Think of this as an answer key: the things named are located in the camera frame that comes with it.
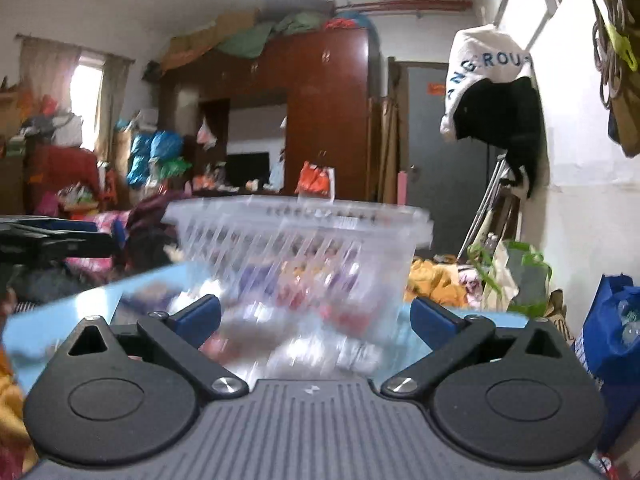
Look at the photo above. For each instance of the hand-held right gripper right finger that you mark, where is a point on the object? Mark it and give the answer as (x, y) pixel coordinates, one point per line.
(434, 318)

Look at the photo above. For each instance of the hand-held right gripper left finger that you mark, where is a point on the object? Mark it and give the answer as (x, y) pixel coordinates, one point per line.
(199, 316)

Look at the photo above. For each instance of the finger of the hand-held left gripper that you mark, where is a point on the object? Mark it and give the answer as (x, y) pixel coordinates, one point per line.
(60, 247)

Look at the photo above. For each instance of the clear plastic slotted basket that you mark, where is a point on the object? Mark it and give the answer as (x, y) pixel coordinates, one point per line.
(300, 240)

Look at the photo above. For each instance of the yellow cloth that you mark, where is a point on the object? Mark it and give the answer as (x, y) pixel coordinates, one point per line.
(435, 280)

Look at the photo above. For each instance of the green and white tote bag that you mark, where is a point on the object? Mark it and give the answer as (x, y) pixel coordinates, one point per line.
(520, 275)

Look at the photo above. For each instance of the metal crutch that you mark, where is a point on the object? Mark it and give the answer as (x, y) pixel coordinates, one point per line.
(487, 200)

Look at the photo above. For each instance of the pink bottle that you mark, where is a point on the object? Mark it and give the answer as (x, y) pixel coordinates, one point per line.
(402, 187)

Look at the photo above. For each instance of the blue plastic bags bundle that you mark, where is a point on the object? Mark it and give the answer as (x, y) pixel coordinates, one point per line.
(155, 152)

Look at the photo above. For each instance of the bright window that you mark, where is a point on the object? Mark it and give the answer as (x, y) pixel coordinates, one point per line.
(86, 105)

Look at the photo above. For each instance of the grey door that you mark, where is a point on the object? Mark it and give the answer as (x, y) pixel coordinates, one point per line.
(435, 170)

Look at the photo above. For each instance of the black television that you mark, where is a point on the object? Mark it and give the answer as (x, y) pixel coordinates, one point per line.
(247, 169)

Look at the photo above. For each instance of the pale curtain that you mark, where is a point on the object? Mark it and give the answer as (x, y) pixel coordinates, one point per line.
(47, 75)

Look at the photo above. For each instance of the large blue bag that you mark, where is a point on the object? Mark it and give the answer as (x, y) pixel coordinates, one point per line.
(607, 340)

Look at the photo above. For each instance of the orange and white plastic bag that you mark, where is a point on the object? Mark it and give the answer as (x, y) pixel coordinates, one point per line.
(315, 180)

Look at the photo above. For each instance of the small white plastic bag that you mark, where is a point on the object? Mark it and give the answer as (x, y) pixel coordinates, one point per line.
(205, 135)

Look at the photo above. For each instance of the black hanging garment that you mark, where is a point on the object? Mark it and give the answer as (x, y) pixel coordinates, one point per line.
(510, 120)

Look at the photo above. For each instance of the red door label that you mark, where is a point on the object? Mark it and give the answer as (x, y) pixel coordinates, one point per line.
(437, 90)

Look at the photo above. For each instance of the brown wooden wardrobe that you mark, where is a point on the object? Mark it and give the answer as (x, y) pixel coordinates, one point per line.
(325, 105)

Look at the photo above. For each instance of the white lettered hanging garment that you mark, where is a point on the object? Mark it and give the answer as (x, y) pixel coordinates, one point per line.
(480, 55)

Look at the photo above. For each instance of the brown hanging bag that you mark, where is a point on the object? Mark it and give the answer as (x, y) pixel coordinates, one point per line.
(627, 120)

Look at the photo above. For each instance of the green cloth bundle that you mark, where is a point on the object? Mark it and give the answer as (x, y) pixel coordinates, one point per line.
(250, 40)

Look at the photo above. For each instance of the red ceiling pipe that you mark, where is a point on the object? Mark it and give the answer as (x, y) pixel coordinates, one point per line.
(400, 6)

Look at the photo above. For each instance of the high wall window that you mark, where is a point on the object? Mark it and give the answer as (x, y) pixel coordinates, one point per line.
(537, 0)

